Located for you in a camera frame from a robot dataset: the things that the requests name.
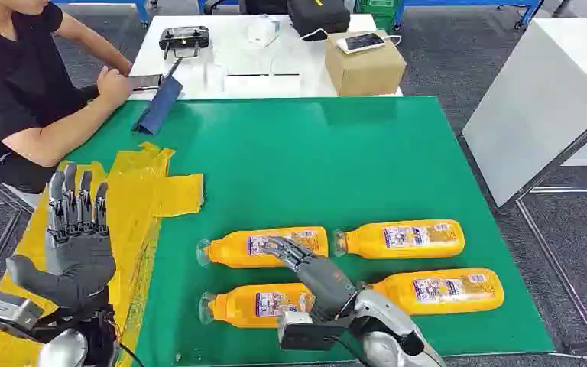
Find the brown cardboard box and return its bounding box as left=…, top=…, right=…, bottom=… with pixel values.
left=324, top=30, right=407, bottom=98

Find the small white box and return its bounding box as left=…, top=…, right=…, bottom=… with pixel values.
left=246, top=17, right=281, bottom=48

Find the green crate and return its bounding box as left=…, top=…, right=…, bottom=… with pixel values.
left=355, top=0, right=404, bottom=32

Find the green mat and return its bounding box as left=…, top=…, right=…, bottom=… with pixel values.
left=64, top=96, right=556, bottom=367

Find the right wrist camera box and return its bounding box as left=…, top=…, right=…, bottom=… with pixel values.
left=277, top=310, right=356, bottom=352

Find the blue folder case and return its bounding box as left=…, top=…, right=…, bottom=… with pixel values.
left=132, top=58, right=185, bottom=136

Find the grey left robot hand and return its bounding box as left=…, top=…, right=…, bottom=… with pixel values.
left=5, top=162, right=118, bottom=311

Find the white charging cable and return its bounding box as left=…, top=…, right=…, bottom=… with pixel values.
left=269, top=28, right=404, bottom=77

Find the dark smartphone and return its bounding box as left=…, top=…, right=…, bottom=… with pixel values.
left=128, top=74, right=164, bottom=93

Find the black remote controller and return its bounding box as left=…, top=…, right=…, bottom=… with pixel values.
left=158, top=25, right=212, bottom=60

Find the white side table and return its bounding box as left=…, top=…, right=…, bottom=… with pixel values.
left=461, top=18, right=587, bottom=209

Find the orange drink bottle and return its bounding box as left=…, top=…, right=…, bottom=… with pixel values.
left=197, top=282, right=318, bottom=330
left=363, top=267, right=506, bottom=317
left=331, top=219, right=466, bottom=261
left=196, top=226, right=330, bottom=270

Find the person's right hand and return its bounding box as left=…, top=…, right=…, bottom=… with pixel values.
left=96, top=66, right=134, bottom=110

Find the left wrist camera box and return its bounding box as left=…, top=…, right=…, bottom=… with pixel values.
left=0, top=287, right=46, bottom=339

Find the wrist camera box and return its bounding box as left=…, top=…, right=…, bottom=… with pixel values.
left=277, top=310, right=356, bottom=352
left=0, top=287, right=46, bottom=339

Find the person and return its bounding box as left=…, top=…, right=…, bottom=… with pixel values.
left=0, top=0, right=135, bottom=196

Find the white-edged smartphone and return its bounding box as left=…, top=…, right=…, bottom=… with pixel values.
left=335, top=31, right=388, bottom=55

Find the black carry case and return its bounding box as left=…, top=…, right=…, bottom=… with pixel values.
left=287, top=0, right=352, bottom=42

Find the blue metal frame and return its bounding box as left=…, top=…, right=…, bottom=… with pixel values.
left=394, top=0, right=546, bottom=30

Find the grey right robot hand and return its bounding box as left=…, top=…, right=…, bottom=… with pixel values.
left=262, top=235, right=358, bottom=323

